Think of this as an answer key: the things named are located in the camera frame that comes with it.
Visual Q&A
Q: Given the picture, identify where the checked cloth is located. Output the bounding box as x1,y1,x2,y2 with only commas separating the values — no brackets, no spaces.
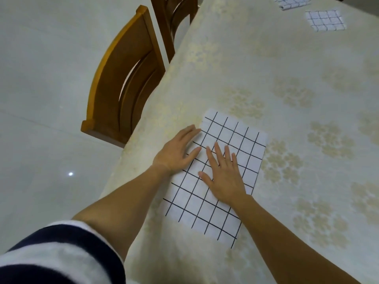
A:
163,108,269,249
274,0,312,11

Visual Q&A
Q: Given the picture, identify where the wooden dining chair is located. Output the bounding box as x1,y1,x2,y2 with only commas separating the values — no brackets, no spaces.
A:
81,5,166,149
149,0,199,63

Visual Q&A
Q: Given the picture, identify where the person's right forearm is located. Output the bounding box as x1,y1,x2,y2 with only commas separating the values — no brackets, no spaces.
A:
231,195,362,284

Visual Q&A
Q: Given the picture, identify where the table with cream floral tablecloth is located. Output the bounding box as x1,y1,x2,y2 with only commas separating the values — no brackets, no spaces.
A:
99,0,379,284

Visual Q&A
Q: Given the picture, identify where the person's left forearm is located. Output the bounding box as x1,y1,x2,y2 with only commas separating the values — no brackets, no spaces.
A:
72,166,173,262

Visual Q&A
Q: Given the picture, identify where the person's right hand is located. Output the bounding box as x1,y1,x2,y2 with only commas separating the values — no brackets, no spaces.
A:
198,142,251,207

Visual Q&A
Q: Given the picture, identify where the person's left hand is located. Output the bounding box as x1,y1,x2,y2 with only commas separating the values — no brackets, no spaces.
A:
151,124,203,176

